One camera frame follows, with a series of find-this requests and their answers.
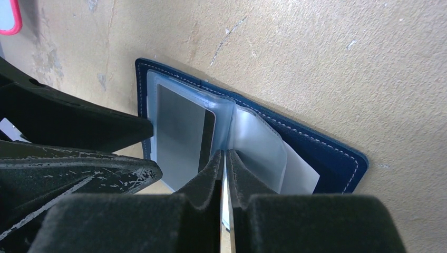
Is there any black credit card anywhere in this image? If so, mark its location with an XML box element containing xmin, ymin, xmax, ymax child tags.
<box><xmin>156</xmin><ymin>86</ymin><xmax>216</xmax><ymax>191</ymax></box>

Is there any pink framed whiteboard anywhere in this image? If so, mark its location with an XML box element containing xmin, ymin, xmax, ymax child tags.
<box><xmin>1</xmin><ymin>0</ymin><xmax>23</xmax><ymax>35</ymax></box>

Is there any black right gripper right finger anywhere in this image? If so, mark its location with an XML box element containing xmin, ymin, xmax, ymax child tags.
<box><xmin>226</xmin><ymin>150</ymin><xmax>406</xmax><ymax>252</ymax></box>

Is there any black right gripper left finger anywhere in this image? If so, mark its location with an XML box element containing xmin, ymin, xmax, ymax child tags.
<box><xmin>30</xmin><ymin>150</ymin><xmax>224</xmax><ymax>252</ymax></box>

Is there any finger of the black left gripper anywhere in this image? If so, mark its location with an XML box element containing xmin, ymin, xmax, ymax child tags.
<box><xmin>1</xmin><ymin>141</ymin><xmax>162</xmax><ymax>240</ymax></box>
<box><xmin>1</xmin><ymin>59</ymin><xmax>153</xmax><ymax>152</ymax></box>

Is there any blue leather card holder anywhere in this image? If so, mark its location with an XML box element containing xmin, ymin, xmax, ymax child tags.
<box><xmin>134</xmin><ymin>57</ymin><xmax>370</xmax><ymax>231</ymax></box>

